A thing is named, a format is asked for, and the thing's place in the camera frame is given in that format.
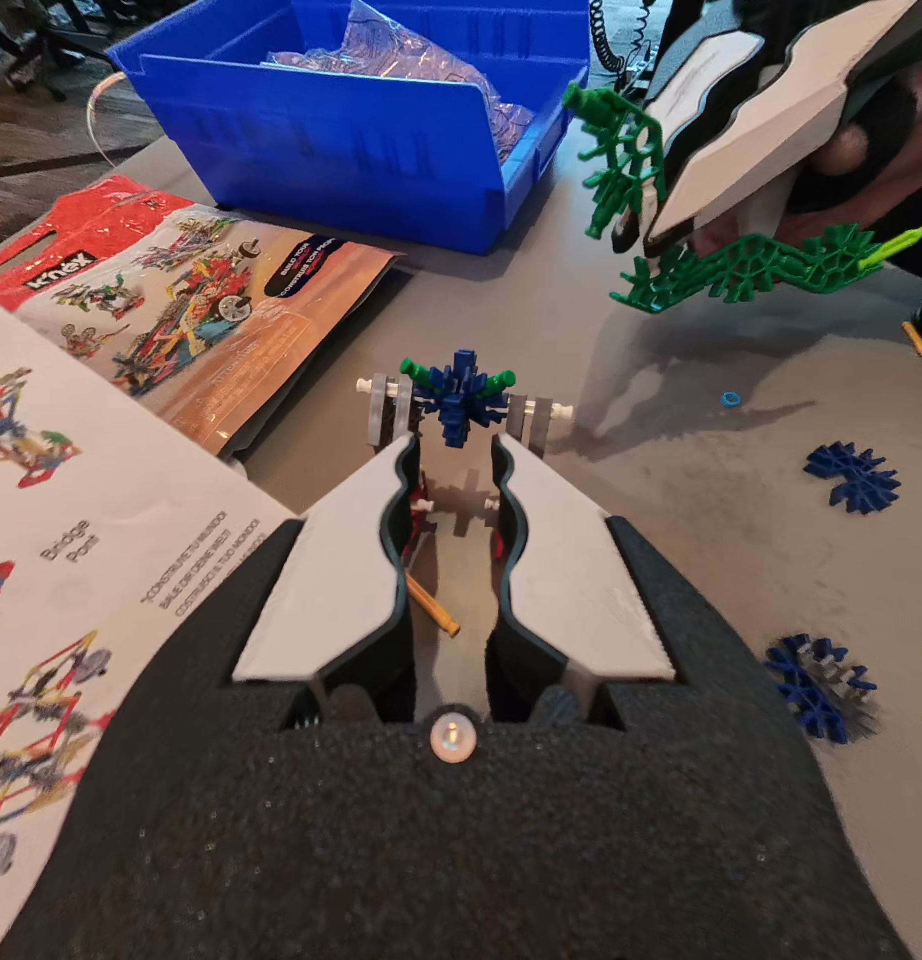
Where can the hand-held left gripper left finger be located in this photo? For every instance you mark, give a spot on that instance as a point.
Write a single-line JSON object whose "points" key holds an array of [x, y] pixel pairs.
{"points": [[326, 585]]}

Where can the person's right hand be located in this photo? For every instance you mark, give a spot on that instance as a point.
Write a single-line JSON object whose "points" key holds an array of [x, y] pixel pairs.
{"points": [[847, 150]]}

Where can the blue snowflake toy connector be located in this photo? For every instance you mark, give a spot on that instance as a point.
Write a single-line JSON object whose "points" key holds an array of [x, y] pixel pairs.
{"points": [[855, 476]]}

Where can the orange toy rod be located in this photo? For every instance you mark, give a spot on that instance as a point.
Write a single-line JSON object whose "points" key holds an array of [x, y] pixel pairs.
{"points": [[435, 607]]}

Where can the orange toy set package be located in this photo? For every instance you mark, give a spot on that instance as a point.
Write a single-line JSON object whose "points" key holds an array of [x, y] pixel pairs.
{"points": [[206, 315]]}

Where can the colourful toy construction model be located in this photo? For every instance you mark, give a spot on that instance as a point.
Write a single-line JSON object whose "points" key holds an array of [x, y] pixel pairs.
{"points": [[461, 394]]}

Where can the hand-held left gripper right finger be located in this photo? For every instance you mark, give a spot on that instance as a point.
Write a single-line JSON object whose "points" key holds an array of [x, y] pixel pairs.
{"points": [[581, 592]]}

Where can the clear plastic bag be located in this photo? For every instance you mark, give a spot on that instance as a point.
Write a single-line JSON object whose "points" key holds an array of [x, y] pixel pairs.
{"points": [[401, 52]]}

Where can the blue and grey connector pair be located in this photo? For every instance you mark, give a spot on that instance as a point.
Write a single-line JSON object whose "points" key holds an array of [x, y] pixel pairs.
{"points": [[813, 686]]}

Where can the blue storage bin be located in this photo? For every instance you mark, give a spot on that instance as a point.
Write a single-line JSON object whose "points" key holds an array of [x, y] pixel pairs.
{"points": [[318, 127]]}

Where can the printed instruction booklet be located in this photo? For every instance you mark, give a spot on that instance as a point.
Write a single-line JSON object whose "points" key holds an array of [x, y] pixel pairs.
{"points": [[93, 525]]}

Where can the short yellow toy rod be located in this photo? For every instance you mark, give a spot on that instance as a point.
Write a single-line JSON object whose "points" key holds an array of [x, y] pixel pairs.
{"points": [[915, 337]]}

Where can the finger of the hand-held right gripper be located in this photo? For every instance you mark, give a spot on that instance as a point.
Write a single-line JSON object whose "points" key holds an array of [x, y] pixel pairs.
{"points": [[701, 82], [768, 135]]}

